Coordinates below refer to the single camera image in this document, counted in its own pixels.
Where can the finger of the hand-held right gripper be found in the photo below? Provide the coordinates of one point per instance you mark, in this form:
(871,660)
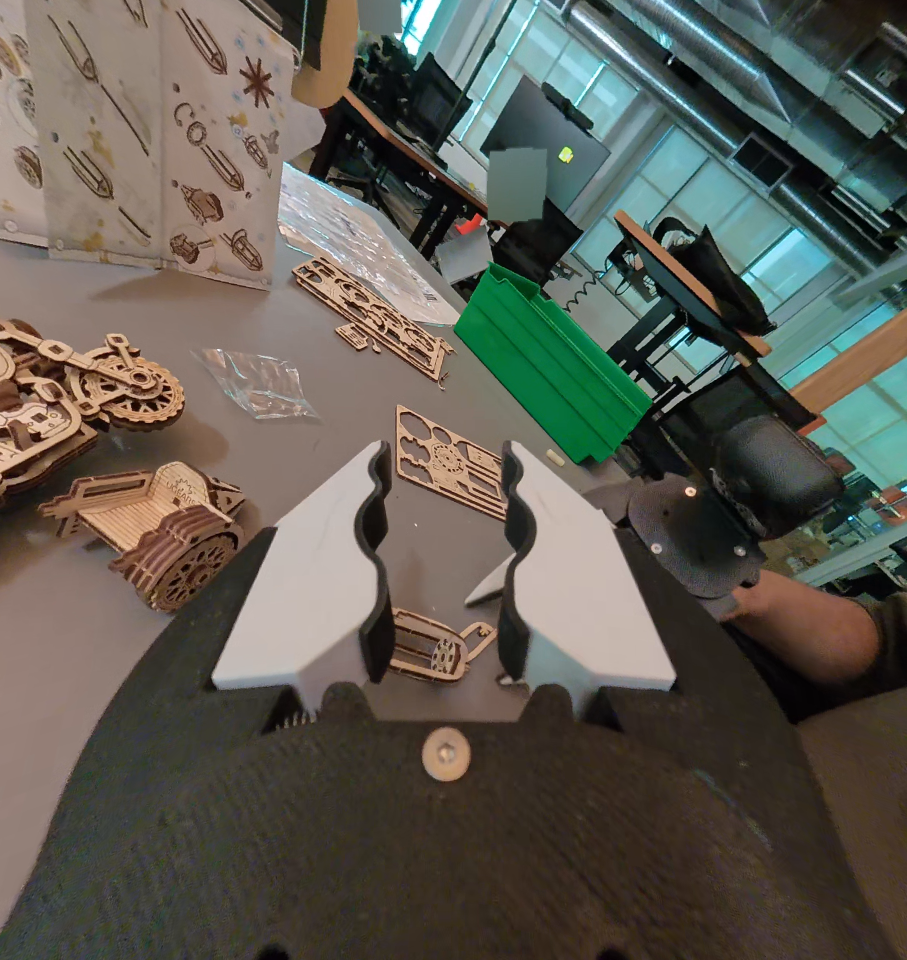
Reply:
(495,585)

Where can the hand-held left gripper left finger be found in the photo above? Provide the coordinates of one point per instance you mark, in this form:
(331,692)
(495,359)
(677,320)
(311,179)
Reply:
(296,600)

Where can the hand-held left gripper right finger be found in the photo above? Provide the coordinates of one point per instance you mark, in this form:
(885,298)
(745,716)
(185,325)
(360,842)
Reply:
(588,600)

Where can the wooden slatted frame piece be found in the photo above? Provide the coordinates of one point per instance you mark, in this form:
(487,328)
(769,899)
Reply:
(442,660)

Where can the person's right forearm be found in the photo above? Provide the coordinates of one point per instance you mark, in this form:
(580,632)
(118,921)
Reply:
(806,630)

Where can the grey desk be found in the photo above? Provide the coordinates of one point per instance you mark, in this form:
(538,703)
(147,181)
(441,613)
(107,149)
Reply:
(333,450)

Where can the small wood-top standing desk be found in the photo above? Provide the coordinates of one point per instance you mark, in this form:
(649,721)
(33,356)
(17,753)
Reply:
(633,232)

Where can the long wood-top office desk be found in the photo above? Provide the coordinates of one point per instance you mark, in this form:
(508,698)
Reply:
(423,161)

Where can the small wooden hook piece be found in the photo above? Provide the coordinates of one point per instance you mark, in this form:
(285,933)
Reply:
(483,634)

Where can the black padded chair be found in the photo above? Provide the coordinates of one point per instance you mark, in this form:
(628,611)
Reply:
(723,405)

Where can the narrow wooden puzzle sheet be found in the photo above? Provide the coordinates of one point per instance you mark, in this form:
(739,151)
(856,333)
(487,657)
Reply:
(446,457)

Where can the wooden sidecar model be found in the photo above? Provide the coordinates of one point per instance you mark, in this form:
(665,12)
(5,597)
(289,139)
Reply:
(153,525)

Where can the small clear plastic bag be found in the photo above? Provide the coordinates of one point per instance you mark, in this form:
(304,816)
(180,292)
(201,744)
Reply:
(258,382)

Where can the green plastic bin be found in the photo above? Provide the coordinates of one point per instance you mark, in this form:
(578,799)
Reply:
(543,360)

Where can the wooden beam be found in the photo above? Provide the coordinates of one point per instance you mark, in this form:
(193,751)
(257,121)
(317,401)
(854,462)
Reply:
(873,352)

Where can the black bag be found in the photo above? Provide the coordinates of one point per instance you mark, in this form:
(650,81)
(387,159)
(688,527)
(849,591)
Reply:
(716,277)

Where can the small wooden tab piece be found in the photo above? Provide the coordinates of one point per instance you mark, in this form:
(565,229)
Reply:
(357,337)

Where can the large wooden puzzle sheet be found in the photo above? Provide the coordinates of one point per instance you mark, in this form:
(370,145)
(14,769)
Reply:
(371,315)

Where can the wooden motorcycle model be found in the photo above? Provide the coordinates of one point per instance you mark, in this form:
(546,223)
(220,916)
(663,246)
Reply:
(48,420)

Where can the small orange object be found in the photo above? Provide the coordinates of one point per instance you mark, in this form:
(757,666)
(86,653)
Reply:
(471,225)

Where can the glossy instruction sheet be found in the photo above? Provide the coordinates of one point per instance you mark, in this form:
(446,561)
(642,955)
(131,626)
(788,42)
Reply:
(348,225)

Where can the black webcam bar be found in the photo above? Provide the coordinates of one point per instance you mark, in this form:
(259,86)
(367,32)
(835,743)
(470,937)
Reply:
(566,101)

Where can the large black monitor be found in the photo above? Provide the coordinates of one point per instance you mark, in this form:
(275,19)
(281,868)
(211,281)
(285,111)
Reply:
(528,112)

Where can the silver ventilation ducts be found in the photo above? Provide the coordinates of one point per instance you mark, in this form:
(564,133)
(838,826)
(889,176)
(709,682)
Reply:
(723,75)

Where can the white printed folded cardboard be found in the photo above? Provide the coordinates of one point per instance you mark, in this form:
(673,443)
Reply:
(123,150)

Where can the black mesh office chair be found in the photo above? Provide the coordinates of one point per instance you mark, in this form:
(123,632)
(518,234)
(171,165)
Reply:
(438,97)

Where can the tan rounded board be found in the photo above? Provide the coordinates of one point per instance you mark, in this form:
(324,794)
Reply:
(326,60)

